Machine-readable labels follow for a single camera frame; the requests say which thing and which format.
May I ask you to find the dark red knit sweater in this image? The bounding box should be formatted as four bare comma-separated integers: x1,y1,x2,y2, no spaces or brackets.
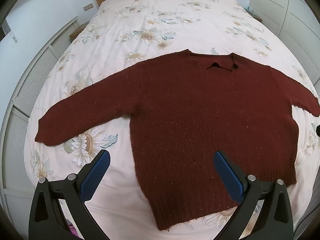
35,50,319,230

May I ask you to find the white radiator cover panel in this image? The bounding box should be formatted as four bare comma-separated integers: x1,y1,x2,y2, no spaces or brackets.
1,18,79,237

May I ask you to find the white wardrobe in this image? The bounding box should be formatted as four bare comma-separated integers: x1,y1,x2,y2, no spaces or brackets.
249,0,319,84

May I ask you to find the right wooden nightstand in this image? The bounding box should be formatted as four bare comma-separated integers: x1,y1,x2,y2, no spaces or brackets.
248,7,263,23

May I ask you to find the wooden nightstand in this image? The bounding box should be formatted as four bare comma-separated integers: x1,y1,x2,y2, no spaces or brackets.
248,7,263,23
69,22,88,41

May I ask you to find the left wooden nightstand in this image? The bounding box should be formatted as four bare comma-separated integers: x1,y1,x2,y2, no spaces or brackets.
69,22,88,41

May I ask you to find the floral white bed duvet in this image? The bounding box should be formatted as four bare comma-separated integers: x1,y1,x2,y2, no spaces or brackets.
24,0,319,239

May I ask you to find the left wall switch plate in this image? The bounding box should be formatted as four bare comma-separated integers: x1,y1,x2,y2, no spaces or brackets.
83,3,94,11

